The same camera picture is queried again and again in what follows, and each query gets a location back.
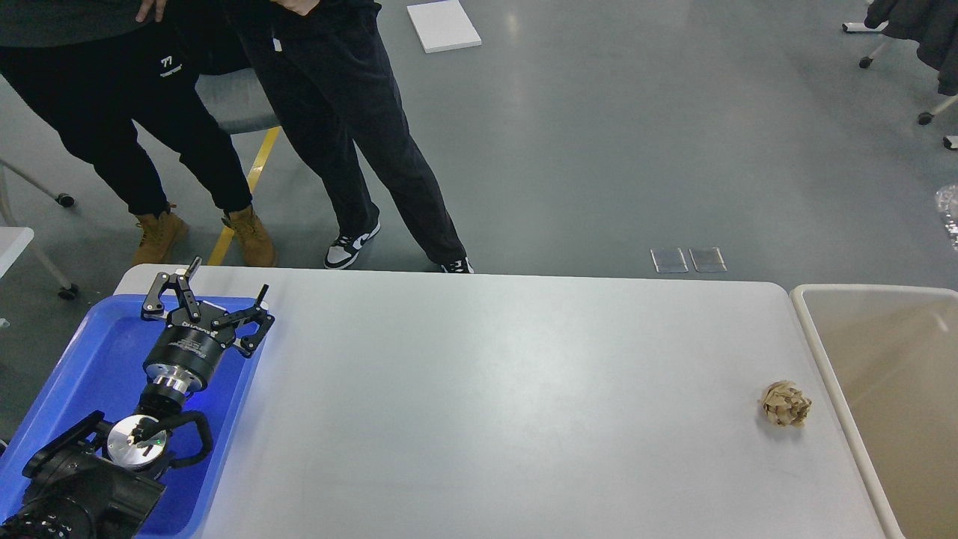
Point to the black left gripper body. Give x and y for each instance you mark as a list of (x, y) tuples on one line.
[(187, 353)]

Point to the aluminium foil tray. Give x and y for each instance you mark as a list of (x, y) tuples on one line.
[(946, 206)]

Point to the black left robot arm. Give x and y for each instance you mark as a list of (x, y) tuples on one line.
[(129, 435)]

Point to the blue plastic tray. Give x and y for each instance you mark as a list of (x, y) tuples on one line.
[(100, 371)]

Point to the person with tan boots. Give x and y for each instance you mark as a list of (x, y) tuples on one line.
[(96, 71)]

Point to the person with black-white sneakers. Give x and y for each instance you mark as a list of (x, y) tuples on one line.
[(330, 82)]

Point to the white board on floor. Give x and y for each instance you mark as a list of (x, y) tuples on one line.
[(443, 26)]

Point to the left metal floor plate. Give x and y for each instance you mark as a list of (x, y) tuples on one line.
[(669, 261)]

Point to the metal floor plate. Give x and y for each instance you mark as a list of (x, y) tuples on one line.
[(669, 261), (707, 260)]

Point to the right metal floor plate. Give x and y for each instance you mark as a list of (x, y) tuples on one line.
[(707, 260)]

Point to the crumpled brown paper ball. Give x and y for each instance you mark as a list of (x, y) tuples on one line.
[(784, 404)]

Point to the beige plastic bin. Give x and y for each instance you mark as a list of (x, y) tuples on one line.
[(888, 357)]

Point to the chair with dark jacket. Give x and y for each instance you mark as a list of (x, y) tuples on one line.
[(932, 25)]

